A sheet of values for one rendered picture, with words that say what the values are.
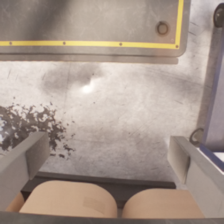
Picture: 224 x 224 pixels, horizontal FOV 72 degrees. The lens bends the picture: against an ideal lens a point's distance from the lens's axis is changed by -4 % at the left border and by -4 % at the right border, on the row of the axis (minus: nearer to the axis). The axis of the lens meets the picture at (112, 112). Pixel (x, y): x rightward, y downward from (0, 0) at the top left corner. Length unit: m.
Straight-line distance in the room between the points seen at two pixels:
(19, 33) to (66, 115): 0.46
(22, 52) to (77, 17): 0.19
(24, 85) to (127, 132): 0.58
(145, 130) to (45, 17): 0.66
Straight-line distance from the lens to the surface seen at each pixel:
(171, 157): 0.17
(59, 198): 0.71
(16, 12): 0.58
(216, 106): 0.82
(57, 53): 0.51
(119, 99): 0.81
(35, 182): 1.03
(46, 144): 0.17
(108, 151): 0.91
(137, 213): 0.74
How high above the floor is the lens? 0.80
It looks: 75 degrees down
